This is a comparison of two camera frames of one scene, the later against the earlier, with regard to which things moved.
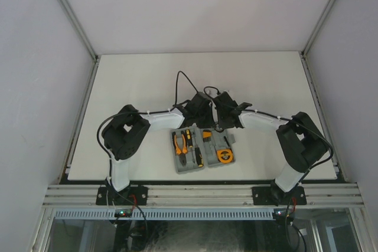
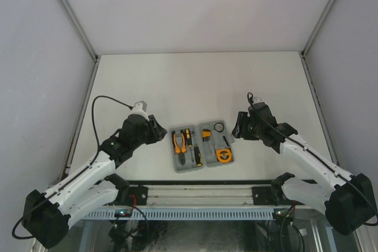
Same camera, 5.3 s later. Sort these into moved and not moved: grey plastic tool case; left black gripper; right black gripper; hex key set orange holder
Moved: right black gripper; left black gripper
Not moved: hex key set orange holder; grey plastic tool case
